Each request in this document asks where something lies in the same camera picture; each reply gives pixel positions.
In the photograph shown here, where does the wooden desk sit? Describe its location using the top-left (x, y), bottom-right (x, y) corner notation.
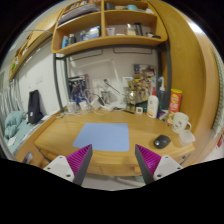
top-left (16, 111), bottom-right (195, 176)

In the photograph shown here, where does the teal bed blanket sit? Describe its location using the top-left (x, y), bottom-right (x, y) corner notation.
top-left (4, 111), bottom-right (38, 154)

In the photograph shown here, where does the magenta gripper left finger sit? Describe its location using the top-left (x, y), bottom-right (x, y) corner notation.
top-left (44, 145), bottom-right (93, 185)

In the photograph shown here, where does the blue pump bottle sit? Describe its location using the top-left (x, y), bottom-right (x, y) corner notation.
top-left (158, 77), bottom-right (166, 110)

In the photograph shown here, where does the small white clock cube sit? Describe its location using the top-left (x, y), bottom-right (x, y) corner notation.
top-left (136, 107), bottom-right (143, 114)

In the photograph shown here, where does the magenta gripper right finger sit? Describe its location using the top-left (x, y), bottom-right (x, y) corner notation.
top-left (135, 145), bottom-right (182, 184)

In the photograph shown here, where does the clear plastic container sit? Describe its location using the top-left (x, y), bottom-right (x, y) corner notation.
top-left (178, 130), bottom-right (195, 146)

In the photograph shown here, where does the red chips can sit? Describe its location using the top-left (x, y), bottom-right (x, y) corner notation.
top-left (167, 89), bottom-right (182, 125)

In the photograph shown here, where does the black computer mouse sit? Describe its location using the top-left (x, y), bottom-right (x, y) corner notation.
top-left (153, 135), bottom-right (171, 149)

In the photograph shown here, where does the white printed mug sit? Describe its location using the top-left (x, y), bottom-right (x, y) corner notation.
top-left (172, 112), bottom-right (192, 134)

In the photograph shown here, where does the blue mouse pad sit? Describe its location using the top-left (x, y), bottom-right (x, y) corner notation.
top-left (73, 123), bottom-right (129, 152)

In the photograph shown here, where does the white lotion bottle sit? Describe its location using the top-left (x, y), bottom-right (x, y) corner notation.
top-left (147, 90), bottom-right (159, 118)

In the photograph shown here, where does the wooden wall shelf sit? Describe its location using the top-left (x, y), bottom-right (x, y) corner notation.
top-left (51, 0), bottom-right (168, 55)

